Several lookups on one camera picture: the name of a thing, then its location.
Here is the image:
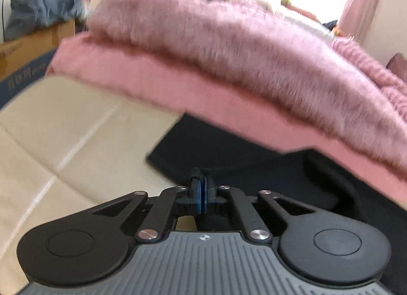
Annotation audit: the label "mauve fluffy blanket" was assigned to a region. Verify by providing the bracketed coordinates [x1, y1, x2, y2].
[86, 0, 407, 178]

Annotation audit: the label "blue-grey cloth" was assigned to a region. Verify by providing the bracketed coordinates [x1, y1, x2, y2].
[5, 0, 86, 41]

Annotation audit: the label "cardboard box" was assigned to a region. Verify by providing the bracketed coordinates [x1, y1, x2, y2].
[0, 18, 77, 81]

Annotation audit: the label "white bedding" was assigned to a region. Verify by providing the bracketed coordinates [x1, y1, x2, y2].
[254, 0, 333, 39]

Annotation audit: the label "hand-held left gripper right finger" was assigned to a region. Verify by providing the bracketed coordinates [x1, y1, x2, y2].
[201, 174, 318, 244]

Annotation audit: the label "pink bed sheet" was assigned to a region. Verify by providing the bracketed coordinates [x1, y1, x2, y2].
[46, 32, 407, 209]

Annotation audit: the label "black pants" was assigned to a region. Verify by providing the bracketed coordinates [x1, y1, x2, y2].
[146, 113, 407, 295]

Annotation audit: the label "pink knitted blanket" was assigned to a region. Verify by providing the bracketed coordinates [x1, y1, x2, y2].
[331, 37, 407, 117]

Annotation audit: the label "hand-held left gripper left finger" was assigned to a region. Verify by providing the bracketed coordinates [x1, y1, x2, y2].
[92, 168, 202, 244]

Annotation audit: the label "cream leather mattress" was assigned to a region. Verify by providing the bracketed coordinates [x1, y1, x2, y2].
[0, 75, 198, 289]

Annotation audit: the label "maroon pillow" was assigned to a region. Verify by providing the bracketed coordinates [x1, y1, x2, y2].
[385, 52, 407, 77]

